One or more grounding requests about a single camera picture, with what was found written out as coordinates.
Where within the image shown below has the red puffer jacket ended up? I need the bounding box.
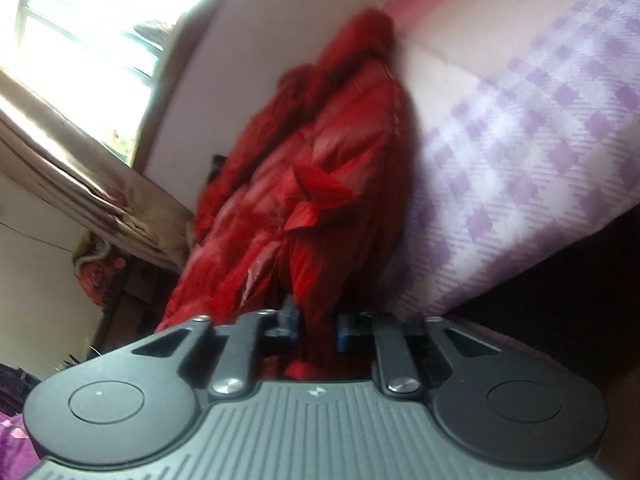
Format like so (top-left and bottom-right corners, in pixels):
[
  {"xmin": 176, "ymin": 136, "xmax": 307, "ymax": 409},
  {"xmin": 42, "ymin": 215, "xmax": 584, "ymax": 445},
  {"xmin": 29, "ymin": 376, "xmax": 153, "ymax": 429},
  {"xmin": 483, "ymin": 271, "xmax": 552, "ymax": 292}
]
[{"xmin": 154, "ymin": 7, "xmax": 417, "ymax": 381}]

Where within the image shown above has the window with metal bars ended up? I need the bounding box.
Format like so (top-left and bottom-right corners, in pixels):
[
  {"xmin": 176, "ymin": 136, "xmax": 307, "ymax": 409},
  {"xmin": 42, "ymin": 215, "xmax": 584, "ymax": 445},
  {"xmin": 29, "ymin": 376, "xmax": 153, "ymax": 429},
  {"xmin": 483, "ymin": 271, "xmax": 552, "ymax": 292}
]
[{"xmin": 0, "ymin": 0, "xmax": 241, "ymax": 111}]

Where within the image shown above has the purple floral cloth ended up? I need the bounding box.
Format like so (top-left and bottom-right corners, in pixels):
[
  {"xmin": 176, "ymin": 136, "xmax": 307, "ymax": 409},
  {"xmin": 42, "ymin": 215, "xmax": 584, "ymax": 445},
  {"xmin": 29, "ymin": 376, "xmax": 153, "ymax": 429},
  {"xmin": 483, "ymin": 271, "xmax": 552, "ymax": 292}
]
[{"xmin": 0, "ymin": 362, "xmax": 46, "ymax": 480}]

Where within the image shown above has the red floral bundle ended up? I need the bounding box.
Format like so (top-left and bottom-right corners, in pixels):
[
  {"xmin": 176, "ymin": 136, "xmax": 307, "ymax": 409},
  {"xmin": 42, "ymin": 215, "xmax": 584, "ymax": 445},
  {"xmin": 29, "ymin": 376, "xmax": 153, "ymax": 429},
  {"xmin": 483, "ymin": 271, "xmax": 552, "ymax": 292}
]
[{"xmin": 72, "ymin": 237, "xmax": 128, "ymax": 308}]

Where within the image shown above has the purple checked bed sheet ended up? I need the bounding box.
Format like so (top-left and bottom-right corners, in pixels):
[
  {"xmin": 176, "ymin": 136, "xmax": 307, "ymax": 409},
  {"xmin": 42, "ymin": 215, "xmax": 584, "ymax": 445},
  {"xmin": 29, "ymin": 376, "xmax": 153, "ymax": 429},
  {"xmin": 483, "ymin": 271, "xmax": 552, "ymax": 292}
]
[{"xmin": 131, "ymin": 0, "xmax": 640, "ymax": 317}]

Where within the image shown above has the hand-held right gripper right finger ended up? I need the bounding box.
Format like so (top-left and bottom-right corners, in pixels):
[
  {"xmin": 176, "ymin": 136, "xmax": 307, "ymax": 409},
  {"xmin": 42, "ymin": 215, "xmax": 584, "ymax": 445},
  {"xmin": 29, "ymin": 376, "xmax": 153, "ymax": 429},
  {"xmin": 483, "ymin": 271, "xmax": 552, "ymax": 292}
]
[{"xmin": 337, "ymin": 311, "xmax": 506, "ymax": 395}]

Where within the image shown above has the beige floral curtain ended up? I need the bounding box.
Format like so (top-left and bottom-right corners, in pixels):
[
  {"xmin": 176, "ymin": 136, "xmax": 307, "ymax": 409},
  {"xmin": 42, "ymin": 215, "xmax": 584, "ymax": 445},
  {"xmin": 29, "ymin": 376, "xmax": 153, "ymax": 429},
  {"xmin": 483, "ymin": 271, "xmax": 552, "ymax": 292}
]
[{"xmin": 0, "ymin": 67, "xmax": 197, "ymax": 272}]

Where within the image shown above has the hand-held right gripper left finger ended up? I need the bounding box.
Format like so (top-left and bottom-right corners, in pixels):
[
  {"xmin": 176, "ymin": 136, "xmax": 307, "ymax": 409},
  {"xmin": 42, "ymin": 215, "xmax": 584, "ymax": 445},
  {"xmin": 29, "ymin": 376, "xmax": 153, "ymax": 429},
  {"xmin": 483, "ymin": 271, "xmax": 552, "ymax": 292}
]
[{"xmin": 116, "ymin": 295, "xmax": 301, "ymax": 397}]

